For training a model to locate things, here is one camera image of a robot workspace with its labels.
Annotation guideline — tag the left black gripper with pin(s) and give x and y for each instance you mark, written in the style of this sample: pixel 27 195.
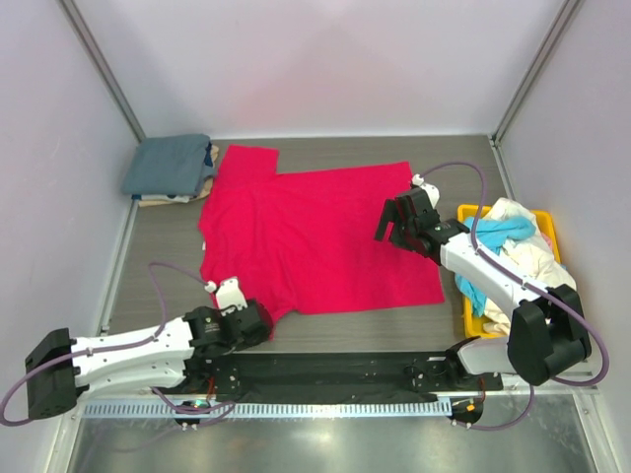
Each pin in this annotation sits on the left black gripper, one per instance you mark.
pixel 263 320

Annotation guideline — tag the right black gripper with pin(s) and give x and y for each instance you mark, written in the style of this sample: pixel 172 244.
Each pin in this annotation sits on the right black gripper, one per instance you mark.
pixel 400 220

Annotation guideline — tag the red t shirt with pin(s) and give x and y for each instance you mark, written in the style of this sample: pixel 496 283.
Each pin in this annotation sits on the red t shirt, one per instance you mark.
pixel 305 241

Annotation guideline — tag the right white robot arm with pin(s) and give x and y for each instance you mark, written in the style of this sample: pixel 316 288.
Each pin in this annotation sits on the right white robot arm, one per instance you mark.
pixel 547 328

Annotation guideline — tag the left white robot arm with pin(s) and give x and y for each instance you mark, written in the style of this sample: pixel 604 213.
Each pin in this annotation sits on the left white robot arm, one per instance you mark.
pixel 181 355

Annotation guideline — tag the light blue t shirt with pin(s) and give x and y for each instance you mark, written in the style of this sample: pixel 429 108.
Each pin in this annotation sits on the light blue t shirt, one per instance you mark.
pixel 493 234

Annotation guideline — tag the yellow plastic bin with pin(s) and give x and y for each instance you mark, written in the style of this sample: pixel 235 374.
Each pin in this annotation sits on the yellow plastic bin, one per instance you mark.
pixel 495 323

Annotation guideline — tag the cream white t shirt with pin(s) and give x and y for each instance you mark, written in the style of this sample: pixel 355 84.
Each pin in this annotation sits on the cream white t shirt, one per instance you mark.
pixel 534 256

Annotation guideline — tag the folded blue-grey t shirt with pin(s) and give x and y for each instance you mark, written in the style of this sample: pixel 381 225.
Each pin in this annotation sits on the folded blue-grey t shirt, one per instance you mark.
pixel 167 166

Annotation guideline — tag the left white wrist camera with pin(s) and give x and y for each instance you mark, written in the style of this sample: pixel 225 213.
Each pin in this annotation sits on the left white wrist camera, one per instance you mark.
pixel 228 294

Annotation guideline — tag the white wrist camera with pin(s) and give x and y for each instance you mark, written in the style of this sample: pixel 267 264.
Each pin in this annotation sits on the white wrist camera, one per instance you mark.
pixel 433 193
pixel 228 294

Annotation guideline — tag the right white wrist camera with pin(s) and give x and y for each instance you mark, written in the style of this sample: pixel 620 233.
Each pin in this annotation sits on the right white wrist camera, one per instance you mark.
pixel 433 193

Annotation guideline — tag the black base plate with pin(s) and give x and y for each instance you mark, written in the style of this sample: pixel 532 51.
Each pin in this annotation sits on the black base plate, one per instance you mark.
pixel 418 372

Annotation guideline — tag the slotted white cable duct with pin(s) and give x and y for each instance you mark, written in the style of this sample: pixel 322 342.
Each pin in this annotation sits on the slotted white cable duct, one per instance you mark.
pixel 155 409

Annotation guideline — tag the right aluminium frame post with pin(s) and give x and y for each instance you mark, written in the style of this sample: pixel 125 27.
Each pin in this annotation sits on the right aluminium frame post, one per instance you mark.
pixel 552 38

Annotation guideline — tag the aluminium frame post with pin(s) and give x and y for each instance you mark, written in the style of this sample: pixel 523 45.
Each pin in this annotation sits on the aluminium frame post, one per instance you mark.
pixel 92 48
pixel 552 38

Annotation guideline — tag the left aluminium frame post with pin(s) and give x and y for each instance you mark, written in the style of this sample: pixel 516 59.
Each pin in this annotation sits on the left aluminium frame post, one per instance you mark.
pixel 92 48

